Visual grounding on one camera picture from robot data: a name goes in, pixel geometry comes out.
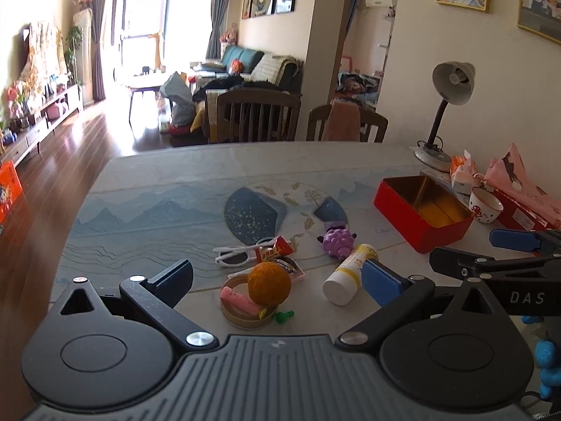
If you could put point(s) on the dark wooden chair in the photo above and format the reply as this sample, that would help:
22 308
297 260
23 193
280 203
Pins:
252 115

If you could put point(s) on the grey desk lamp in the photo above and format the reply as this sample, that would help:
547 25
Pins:
454 82

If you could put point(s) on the red snack packet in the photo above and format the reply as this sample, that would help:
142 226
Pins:
274 249

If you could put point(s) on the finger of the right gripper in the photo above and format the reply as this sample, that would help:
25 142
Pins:
540 243
461 265

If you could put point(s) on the orange fuzzy ball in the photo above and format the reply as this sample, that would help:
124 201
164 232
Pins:
268 284

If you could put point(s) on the white red patterned cup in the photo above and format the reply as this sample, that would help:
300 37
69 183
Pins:
484 205

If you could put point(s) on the red metal tin box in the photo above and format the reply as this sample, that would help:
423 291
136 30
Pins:
423 211

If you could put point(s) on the round wooden tape roll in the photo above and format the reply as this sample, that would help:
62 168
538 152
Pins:
239 284

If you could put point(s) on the pink tube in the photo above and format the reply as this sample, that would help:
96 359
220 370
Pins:
239 302

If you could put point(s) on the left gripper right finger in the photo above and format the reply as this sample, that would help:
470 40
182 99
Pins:
400 300

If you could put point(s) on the orange red box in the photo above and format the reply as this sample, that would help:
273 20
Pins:
10 188

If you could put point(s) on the white yellow bottle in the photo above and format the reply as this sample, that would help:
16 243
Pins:
346 280

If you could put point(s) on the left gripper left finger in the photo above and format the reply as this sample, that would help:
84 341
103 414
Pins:
153 301

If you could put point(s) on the blue grey bag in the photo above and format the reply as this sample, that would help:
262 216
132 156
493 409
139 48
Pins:
183 109

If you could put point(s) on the wooden tv cabinet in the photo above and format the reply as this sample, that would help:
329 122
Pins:
43 122

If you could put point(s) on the wooden chair with towel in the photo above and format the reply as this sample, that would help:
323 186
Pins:
369 119

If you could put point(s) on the small green toy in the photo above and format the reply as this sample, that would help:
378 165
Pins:
283 317

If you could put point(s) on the orange tissue pack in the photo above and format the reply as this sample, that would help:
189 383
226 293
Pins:
462 173

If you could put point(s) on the pink towel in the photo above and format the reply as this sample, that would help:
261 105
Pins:
343 123

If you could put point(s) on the framed portrait picture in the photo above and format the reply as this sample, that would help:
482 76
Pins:
541 17

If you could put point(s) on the white sunglasses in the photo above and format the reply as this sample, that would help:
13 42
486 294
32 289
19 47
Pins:
239 256

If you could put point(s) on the purple bumpy toy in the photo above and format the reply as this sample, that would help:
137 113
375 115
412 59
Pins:
337 241

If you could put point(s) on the coffee table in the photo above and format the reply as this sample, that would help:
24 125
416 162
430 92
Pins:
143 83

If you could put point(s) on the pink paper bag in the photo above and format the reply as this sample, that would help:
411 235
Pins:
526 205

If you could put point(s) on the blue gloved hand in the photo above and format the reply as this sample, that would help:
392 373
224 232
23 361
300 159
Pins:
547 354

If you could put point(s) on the teal sofa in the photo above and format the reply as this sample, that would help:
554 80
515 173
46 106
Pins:
283 71

